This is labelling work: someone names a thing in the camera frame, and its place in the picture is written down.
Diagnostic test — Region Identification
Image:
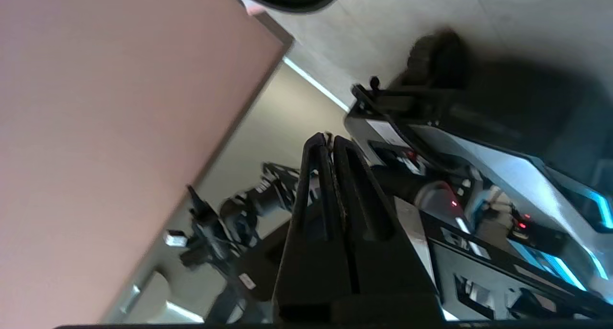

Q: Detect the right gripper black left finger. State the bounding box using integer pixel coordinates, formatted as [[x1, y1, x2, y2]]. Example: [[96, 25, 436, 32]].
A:
[[273, 133, 358, 320]]

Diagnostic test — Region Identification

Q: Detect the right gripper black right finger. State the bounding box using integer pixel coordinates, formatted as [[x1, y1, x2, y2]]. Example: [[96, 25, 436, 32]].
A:
[[334, 136, 443, 320]]

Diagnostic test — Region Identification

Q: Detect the grey wall baseboard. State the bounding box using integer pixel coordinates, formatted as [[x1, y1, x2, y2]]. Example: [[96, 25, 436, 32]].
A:
[[253, 11, 295, 48]]

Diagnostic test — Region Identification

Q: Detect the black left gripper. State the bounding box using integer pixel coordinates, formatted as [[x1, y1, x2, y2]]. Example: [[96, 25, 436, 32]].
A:
[[180, 184, 262, 273]]

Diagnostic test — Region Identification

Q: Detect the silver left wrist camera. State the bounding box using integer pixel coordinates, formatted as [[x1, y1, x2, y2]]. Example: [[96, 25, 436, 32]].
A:
[[164, 230, 188, 248]]

